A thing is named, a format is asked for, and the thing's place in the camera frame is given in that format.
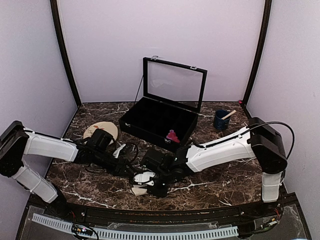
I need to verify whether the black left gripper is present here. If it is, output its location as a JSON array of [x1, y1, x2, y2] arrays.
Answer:
[[92, 148, 134, 176]]

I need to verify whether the maroon purple striped sock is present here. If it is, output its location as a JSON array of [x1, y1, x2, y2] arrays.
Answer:
[[166, 129, 180, 143]]

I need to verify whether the beige brown striped sock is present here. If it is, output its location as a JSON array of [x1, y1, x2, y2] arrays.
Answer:
[[131, 187, 148, 197]]

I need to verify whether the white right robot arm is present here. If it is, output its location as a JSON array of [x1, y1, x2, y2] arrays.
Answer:
[[133, 117, 292, 217]]

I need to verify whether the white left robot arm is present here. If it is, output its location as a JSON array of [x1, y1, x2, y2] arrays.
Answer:
[[0, 120, 133, 218]]

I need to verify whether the beige cloth hat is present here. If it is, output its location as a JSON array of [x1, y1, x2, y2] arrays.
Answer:
[[83, 121, 119, 140]]

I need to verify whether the dark blue mug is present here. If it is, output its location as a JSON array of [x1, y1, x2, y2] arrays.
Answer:
[[213, 109, 231, 131]]

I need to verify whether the black display case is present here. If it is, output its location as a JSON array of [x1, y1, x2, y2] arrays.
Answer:
[[119, 57, 208, 153]]

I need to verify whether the wooden stick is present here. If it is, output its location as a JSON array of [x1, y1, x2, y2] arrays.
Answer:
[[221, 110, 237, 120]]

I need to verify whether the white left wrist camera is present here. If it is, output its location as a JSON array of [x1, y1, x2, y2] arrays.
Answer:
[[112, 143, 127, 159]]

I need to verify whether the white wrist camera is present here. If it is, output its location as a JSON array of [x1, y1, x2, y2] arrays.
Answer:
[[112, 143, 127, 159], [133, 171, 156, 186]]

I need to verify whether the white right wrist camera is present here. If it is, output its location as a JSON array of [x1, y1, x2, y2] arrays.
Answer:
[[133, 171, 156, 186]]

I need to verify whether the white slotted cable duct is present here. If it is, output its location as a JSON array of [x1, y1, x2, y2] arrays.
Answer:
[[31, 213, 239, 240]]

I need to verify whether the black front frame rail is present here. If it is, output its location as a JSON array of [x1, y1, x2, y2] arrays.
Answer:
[[27, 193, 298, 227]]

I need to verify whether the black left corner post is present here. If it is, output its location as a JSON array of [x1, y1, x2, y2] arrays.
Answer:
[[49, 0, 82, 108]]

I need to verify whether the black corner post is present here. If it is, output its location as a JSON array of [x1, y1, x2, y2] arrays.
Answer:
[[241, 0, 273, 109], [49, 0, 82, 108]]

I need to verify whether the black right corner post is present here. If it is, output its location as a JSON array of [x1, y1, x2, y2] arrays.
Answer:
[[241, 0, 273, 109]]

